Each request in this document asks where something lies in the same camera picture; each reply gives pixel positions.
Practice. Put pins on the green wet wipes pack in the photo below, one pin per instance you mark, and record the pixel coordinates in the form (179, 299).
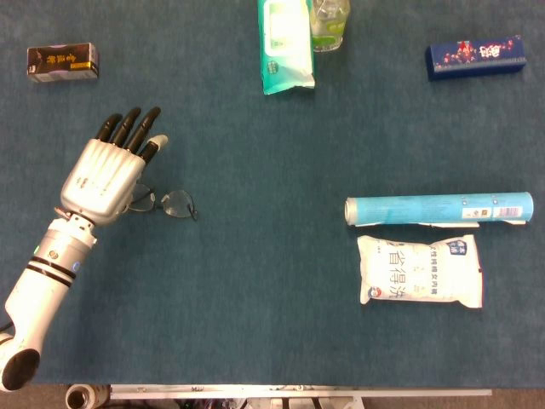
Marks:
(285, 47)

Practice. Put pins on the white printed plastic bag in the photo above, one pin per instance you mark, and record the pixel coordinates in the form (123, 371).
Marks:
(419, 270)

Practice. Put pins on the light blue rolled tube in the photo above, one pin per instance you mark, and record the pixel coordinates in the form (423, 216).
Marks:
(426, 209)

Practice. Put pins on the black gold-printed small box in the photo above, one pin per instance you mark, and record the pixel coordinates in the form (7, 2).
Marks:
(63, 61)

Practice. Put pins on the clear tape roll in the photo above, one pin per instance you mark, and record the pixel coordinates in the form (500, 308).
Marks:
(83, 396)

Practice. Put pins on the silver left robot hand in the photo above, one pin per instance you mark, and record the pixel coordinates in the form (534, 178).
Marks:
(102, 179)

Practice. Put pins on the clear green-label plastic bottle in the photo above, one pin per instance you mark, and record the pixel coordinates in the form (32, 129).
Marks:
(328, 30)

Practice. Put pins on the dark blue long box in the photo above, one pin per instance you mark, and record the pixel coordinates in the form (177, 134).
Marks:
(476, 59)

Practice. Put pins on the blue felt table cloth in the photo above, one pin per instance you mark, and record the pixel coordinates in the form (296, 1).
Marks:
(255, 170)

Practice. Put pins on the silver aluminium rail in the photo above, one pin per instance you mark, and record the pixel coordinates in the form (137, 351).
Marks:
(298, 391)

